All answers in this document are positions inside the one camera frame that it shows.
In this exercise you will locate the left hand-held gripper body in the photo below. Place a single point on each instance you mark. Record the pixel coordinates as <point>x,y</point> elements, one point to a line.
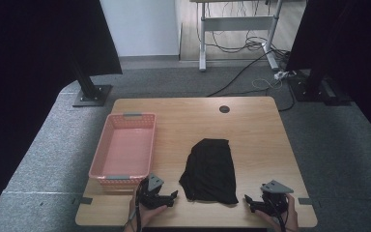
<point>153,187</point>

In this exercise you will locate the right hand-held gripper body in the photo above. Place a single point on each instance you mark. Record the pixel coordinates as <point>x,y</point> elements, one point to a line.
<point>275,199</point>

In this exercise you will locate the pink plastic basket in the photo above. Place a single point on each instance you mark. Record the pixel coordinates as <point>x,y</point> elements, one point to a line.
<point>125,151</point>

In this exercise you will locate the black shorts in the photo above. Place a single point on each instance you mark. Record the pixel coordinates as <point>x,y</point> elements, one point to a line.
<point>210,172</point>

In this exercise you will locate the person's left hand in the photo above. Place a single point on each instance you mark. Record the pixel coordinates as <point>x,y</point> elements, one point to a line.
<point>148,214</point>

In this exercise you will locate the person's right hand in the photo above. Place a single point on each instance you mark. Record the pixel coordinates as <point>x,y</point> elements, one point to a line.
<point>291,214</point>

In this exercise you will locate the grey tape strip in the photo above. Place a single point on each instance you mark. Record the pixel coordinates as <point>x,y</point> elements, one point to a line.
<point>86,200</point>
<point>305,201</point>

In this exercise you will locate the round black table grommet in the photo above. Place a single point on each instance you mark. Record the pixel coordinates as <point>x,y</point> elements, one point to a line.
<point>224,109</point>

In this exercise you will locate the black metal stand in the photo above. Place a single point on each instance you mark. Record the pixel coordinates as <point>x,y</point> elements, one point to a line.
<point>315,87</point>
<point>91,95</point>

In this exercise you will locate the white power strip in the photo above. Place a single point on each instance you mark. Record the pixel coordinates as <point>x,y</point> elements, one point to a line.
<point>280,75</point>

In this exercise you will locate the black curtain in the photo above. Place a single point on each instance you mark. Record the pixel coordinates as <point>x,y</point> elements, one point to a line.
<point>351,48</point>
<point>29,64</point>

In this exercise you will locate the white desk frame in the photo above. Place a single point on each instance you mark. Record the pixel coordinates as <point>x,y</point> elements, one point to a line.
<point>238,23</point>

